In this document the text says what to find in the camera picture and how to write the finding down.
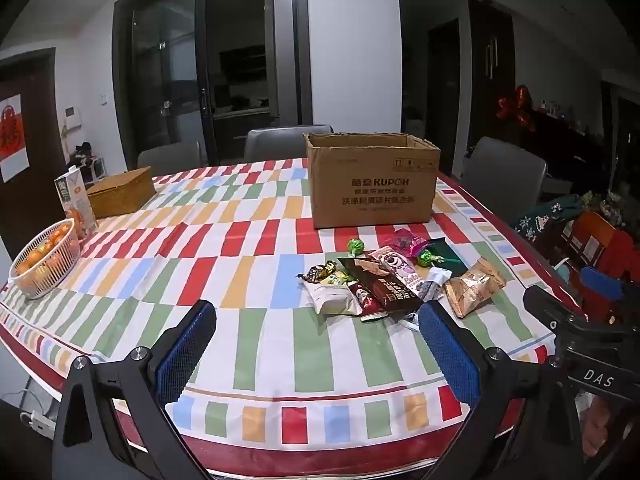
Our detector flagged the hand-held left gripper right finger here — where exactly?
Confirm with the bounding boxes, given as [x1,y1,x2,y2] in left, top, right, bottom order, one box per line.
[417,301,588,480]

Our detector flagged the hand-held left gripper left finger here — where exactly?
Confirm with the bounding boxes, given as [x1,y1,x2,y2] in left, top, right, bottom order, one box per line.
[52,299,218,480]

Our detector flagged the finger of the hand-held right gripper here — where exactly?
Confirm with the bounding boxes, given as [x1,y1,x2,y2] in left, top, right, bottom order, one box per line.
[579,265,640,307]
[522,285,592,335]

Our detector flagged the pink bear snack packet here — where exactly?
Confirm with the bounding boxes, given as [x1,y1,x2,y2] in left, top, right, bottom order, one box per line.
[370,246,426,301]

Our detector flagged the foil twist candy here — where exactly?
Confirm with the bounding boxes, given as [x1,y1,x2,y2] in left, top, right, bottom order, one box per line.
[297,264,337,285]

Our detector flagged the brown cardboard box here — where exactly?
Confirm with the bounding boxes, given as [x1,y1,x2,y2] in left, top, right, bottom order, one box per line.
[304,131,442,230]

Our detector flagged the red orange box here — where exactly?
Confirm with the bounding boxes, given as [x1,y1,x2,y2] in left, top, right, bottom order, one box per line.
[562,210,640,321]

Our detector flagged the white and black sachet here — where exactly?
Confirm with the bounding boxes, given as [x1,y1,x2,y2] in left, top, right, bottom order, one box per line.
[422,267,452,303]

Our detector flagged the gold crinkled snack packet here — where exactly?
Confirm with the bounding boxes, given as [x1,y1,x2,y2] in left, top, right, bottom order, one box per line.
[444,257,507,319]

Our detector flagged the green patterned cloth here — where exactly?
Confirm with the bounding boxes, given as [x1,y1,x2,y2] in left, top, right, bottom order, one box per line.
[510,195,583,248]

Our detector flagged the dark brown snack packet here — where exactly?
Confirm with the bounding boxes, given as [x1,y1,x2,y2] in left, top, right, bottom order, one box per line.
[336,256,426,312]

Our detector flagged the small red snack packet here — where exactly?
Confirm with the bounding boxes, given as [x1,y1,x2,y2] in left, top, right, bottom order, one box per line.
[348,280,388,323]

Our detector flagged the dark green snack packet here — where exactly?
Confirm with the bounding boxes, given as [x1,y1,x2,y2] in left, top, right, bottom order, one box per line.
[430,237,463,266]

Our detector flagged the pink candy packet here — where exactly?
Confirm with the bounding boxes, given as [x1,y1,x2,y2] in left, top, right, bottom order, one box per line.
[390,228,431,257]

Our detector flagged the white snack packet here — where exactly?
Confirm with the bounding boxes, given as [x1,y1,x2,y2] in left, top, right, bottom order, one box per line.
[303,280,362,316]

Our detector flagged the colourful striped tablecloth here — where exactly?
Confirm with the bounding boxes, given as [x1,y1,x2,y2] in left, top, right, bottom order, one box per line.
[0,157,583,478]

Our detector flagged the dark sideboard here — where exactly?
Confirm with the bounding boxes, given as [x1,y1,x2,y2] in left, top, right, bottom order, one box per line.
[530,110,606,186]

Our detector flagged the grey dining chair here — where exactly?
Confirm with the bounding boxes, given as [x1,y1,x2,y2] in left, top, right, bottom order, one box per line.
[244,124,333,163]
[137,141,203,173]
[460,136,548,208]

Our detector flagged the white plastic basket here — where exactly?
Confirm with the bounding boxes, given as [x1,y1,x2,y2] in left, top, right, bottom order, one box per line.
[9,218,82,300]

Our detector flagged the white power strip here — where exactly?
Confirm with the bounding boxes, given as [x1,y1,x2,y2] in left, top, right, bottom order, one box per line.
[25,410,56,436]

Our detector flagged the pile of oranges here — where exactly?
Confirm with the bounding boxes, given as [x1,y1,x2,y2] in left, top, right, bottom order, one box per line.
[20,207,83,291]

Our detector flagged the woven straw box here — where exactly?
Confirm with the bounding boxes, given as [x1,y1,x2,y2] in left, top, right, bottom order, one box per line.
[86,166,157,219]

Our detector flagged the juice carton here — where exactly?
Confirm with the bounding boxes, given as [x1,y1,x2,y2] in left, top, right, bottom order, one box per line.
[54,165,99,239]

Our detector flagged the red foil balloon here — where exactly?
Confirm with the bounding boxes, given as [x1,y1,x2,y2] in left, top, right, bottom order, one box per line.
[497,85,536,133]

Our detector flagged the white shoe rack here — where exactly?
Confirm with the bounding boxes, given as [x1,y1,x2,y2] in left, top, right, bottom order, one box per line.
[70,142,108,181]

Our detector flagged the tall dark wardrobe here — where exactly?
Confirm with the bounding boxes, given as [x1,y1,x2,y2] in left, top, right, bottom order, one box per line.
[467,0,516,151]

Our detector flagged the dark interior door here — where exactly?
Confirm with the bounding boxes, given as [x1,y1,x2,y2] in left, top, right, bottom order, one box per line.
[427,17,461,136]

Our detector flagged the red paper door poster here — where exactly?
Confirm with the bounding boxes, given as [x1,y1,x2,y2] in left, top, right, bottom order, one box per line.
[0,94,26,183]

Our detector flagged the dark framed sliding glass door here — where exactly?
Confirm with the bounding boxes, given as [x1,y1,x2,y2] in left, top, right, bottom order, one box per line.
[112,0,308,171]

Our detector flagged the dark wooden door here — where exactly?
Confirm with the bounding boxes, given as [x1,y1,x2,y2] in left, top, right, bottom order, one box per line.
[0,47,68,261]

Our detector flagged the silver refrigerator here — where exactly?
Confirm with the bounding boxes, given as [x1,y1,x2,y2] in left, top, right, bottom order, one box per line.
[264,0,296,126]

